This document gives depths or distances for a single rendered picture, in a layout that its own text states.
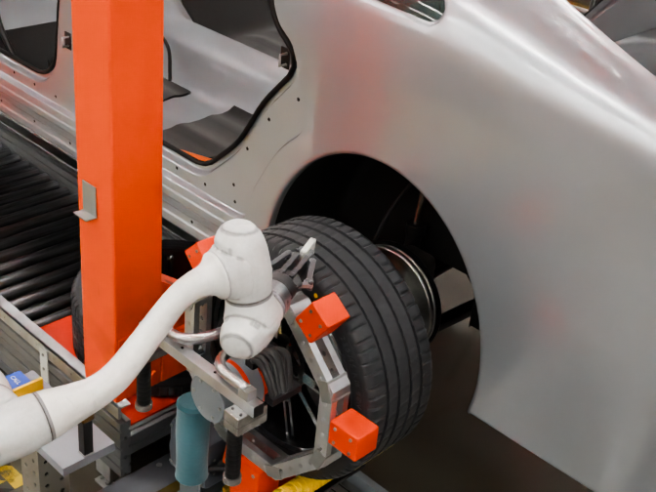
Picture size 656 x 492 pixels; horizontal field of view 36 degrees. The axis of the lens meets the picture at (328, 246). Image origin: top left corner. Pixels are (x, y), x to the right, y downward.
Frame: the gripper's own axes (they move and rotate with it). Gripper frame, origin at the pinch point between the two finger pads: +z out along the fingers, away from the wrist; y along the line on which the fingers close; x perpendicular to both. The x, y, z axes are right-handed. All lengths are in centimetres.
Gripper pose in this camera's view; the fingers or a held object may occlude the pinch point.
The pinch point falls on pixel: (307, 250)
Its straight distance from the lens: 241.5
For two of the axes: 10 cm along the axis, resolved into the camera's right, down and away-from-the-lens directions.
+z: 3.4, -4.8, 8.1
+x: 1.5, -8.2, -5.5
